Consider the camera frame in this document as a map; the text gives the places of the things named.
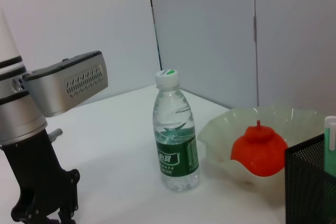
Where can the mint green pen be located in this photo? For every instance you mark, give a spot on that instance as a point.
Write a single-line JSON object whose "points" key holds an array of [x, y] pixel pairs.
{"points": [[330, 150]]}

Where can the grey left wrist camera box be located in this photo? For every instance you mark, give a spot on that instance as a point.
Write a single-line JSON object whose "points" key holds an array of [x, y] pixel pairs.
{"points": [[68, 85]]}

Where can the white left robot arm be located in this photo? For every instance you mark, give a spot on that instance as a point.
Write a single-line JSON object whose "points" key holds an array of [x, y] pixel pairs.
{"points": [[15, 108]]}

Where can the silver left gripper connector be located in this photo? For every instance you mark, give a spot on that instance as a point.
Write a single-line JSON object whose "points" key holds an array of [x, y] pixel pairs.
{"points": [[55, 133]]}

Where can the translucent green fruit bowl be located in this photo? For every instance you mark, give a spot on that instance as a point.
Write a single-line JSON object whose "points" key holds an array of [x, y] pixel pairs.
{"points": [[225, 142]]}

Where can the black mesh pen holder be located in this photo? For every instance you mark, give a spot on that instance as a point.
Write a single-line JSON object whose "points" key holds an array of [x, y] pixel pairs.
{"points": [[307, 187]]}

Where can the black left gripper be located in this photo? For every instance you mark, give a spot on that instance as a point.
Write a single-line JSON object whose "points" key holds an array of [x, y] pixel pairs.
{"points": [[39, 176]]}

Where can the clear green-label water bottle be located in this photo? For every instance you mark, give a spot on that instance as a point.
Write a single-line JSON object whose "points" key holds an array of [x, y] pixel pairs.
{"points": [[176, 155]]}

